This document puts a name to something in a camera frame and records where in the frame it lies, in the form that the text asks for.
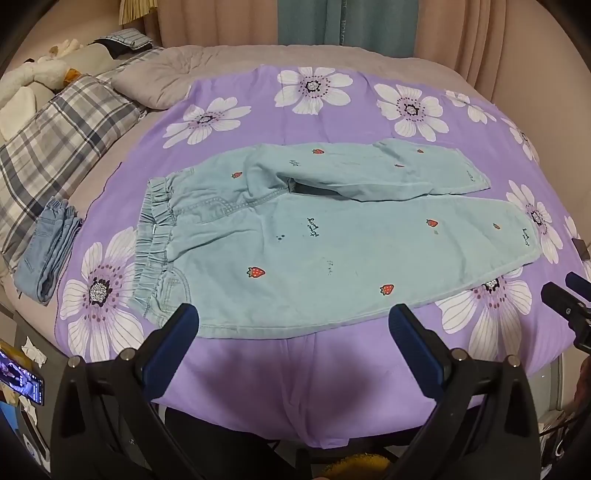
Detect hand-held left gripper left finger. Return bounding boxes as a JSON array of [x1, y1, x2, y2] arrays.
[[50, 302, 296, 480]]

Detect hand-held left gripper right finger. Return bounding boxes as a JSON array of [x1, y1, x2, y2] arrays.
[[295, 304, 542, 480]]

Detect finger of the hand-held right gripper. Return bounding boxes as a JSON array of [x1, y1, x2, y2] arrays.
[[540, 281, 591, 326], [566, 271, 591, 297]]

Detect light blue strawberry pants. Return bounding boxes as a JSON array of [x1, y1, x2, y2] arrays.
[[128, 141, 539, 340]]

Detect purple floral blanket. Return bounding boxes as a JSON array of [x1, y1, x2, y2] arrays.
[[54, 64, 591, 450]]

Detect yellow fuzzy cloth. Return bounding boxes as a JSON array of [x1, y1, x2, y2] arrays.
[[318, 452, 394, 480]]

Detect crumpled white tissue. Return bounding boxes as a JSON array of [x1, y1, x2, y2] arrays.
[[20, 336, 48, 366]]

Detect dark bedside table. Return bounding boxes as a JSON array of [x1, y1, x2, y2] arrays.
[[0, 308, 70, 480]]

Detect folded blue jeans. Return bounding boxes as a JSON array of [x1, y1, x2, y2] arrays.
[[13, 198, 84, 304]]

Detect smartphone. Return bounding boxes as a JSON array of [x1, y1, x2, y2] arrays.
[[0, 339, 47, 408]]

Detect plaid pillow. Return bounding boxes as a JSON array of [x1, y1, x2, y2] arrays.
[[0, 74, 148, 273]]

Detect grey pillow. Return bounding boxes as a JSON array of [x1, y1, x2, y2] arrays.
[[111, 59, 197, 110]]

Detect white plush toy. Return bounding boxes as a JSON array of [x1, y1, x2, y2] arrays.
[[0, 39, 86, 139]]

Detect folded plaid cloth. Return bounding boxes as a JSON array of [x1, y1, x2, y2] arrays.
[[92, 28, 154, 52]]

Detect teal curtain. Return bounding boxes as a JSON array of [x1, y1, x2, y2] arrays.
[[276, 0, 376, 47]]

